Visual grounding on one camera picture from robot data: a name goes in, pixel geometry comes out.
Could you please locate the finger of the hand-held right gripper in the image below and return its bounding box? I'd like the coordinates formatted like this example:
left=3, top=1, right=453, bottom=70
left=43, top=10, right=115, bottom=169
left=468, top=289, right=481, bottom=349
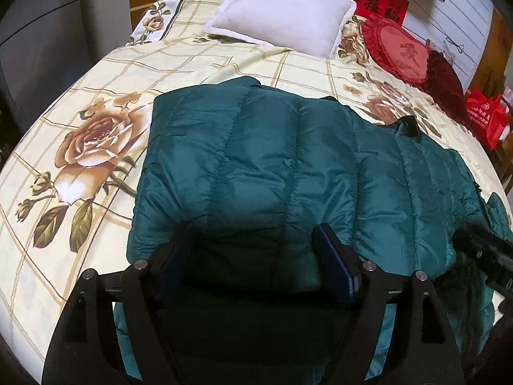
left=455, top=228, right=489, bottom=263

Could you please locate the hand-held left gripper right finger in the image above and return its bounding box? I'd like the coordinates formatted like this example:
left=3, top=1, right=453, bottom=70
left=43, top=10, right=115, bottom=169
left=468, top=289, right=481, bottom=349
left=313, top=222, right=466, bottom=385

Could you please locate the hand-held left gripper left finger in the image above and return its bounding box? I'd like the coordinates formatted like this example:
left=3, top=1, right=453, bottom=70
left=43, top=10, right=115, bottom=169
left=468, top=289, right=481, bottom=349
left=42, top=225, right=197, bottom=385

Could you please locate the teal quilted down jacket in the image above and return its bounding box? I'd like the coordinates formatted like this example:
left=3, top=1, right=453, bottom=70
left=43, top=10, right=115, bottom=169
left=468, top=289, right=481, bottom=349
left=114, top=75, right=513, bottom=385

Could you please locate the red shopping bag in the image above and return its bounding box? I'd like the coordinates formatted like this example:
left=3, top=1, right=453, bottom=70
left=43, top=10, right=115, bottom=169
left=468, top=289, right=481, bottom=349
left=465, top=87, right=512, bottom=151

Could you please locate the dark red ruffled cushion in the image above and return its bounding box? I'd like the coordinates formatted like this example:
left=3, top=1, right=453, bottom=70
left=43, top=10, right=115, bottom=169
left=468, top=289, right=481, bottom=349
left=423, top=50, right=473, bottom=126

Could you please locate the red heart-shaped cushion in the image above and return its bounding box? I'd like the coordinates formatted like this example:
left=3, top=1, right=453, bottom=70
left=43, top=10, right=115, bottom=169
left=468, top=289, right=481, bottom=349
left=361, top=14, right=435, bottom=87

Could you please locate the bed with floral sheet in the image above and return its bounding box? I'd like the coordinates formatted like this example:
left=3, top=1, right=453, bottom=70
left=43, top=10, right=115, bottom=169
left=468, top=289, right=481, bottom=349
left=0, top=0, right=513, bottom=375

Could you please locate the white pillow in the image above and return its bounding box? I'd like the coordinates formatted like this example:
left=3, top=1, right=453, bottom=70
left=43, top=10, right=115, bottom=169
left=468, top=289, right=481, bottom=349
left=202, top=0, right=357, bottom=59

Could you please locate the grey wardrobe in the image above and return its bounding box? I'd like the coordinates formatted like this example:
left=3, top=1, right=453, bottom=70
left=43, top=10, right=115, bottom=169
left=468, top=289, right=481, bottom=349
left=0, top=0, right=135, bottom=133

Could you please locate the black wall cable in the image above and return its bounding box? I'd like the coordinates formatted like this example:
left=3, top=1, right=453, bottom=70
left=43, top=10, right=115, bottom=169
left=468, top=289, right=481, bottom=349
left=407, top=0, right=467, bottom=59

